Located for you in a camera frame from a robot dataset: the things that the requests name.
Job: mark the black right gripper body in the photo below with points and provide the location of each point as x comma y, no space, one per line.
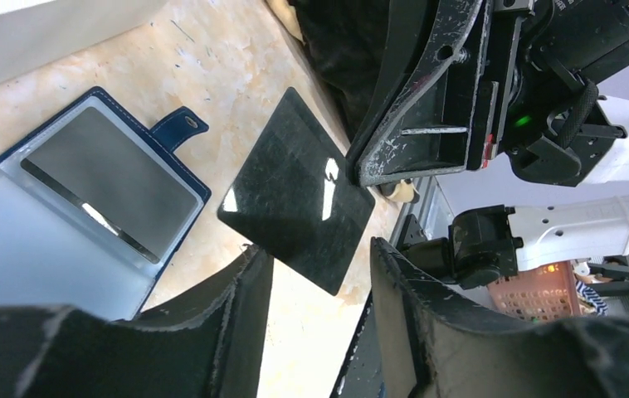
539,99

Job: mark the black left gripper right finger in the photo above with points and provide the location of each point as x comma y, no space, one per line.
435,342

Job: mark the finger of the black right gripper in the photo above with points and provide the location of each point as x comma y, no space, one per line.
430,88

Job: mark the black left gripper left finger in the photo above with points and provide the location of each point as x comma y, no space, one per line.
206,342

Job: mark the black glossy credit card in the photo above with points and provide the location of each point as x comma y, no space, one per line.
293,197

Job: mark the blue leather card holder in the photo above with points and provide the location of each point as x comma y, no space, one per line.
52,252

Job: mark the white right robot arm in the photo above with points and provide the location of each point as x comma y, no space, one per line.
485,244

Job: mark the grey card in holder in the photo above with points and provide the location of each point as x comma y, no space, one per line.
99,169

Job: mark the black gold patterned blanket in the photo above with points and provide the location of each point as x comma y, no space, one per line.
362,51

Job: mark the orange plastic basket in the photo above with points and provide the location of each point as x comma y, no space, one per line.
539,295

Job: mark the white oval plastic bin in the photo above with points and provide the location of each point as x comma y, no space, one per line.
35,33

